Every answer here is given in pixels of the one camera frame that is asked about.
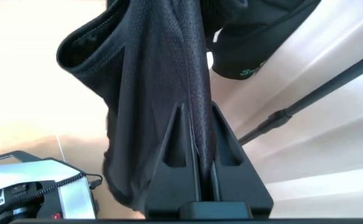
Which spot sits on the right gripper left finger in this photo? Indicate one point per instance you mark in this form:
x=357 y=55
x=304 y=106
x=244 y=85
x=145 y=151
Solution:
x=172 y=183

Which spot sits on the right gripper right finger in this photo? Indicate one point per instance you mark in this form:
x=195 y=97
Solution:
x=243 y=183

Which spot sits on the black garment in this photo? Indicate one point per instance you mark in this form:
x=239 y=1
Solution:
x=256 y=46
x=156 y=77

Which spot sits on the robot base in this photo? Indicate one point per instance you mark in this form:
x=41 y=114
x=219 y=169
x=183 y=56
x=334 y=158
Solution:
x=29 y=174

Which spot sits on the black clothes rack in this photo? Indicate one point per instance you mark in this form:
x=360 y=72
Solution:
x=309 y=96

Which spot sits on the beige curtain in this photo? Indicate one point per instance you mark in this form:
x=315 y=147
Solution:
x=324 y=124

